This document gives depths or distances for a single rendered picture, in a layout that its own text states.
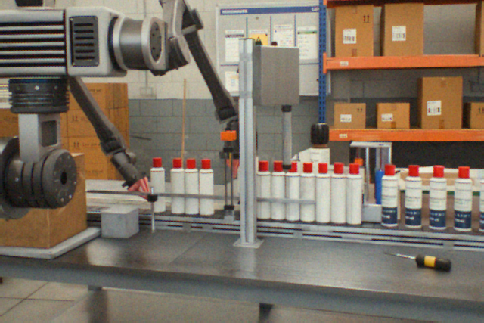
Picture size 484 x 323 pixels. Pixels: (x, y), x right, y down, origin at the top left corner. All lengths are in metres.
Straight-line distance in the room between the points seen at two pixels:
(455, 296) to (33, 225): 1.23
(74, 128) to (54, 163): 3.95
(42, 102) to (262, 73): 0.70
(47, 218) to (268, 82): 0.81
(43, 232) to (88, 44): 0.76
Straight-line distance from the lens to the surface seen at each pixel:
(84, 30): 1.28
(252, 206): 1.78
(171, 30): 1.55
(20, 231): 1.88
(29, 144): 1.35
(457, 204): 1.87
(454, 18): 6.41
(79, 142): 5.27
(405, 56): 5.44
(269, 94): 1.74
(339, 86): 6.12
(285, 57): 1.79
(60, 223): 1.88
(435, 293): 1.49
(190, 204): 2.01
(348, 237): 1.88
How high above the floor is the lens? 1.35
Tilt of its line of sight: 5 degrees down
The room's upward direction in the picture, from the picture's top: 1 degrees counter-clockwise
